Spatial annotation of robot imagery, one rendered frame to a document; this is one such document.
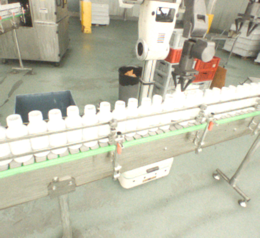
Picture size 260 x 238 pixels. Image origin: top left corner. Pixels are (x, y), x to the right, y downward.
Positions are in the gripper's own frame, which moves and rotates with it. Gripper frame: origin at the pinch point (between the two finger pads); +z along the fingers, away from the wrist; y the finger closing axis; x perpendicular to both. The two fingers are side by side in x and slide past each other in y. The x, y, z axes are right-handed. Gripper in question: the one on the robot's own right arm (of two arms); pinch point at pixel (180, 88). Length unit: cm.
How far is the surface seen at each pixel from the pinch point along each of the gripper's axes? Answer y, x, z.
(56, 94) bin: -57, -47, 24
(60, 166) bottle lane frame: 6, -52, 23
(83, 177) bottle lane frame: 5, -44, 33
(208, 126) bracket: 11.7, 11.8, 15.0
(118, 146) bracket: 12.8, -33.5, 13.0
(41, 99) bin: -57, -55, 27
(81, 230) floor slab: -20, -42, 119
